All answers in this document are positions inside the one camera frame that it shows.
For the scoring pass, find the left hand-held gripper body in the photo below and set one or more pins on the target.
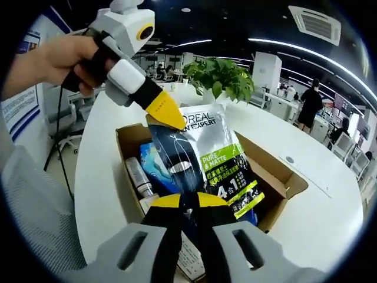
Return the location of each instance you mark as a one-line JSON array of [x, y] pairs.
[[126, 26]]

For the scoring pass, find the person's left hand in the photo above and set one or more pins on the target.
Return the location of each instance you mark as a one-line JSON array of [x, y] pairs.
[[62, 59]]

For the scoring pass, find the long curved ceiling light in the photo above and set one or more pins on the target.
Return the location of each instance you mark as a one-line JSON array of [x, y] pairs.
[[294, 45]]

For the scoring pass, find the white office chair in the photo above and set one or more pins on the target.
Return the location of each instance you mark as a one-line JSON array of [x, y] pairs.
[[66, 126]]

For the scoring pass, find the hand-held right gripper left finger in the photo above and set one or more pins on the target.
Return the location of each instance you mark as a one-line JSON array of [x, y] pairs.
[[159, 236]]

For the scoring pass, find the green potted plant white pot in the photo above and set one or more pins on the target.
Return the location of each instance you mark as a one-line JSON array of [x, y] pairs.
[[221, 73]]

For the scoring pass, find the blue wet wipes pack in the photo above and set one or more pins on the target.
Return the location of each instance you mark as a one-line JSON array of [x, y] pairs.
[[156, 165]]

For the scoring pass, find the ceiling air conditioner unit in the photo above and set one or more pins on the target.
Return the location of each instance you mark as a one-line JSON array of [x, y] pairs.
[[316, 23]]

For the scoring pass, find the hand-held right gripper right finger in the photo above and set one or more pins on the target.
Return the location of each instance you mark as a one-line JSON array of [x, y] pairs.
[[218, 241]]

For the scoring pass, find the silver black soft pouch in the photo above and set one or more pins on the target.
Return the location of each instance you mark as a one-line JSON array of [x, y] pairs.
[[215, 141]]

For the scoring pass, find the brown cardboard shoe box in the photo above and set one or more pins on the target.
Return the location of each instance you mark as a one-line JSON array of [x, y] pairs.
[[274, 177]]

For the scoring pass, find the wall poster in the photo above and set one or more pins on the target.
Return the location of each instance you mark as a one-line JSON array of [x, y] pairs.
[[20, 109], [29, 41]]

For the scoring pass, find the dark monitor screen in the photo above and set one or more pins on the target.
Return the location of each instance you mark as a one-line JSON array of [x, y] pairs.
[[343, 104]]

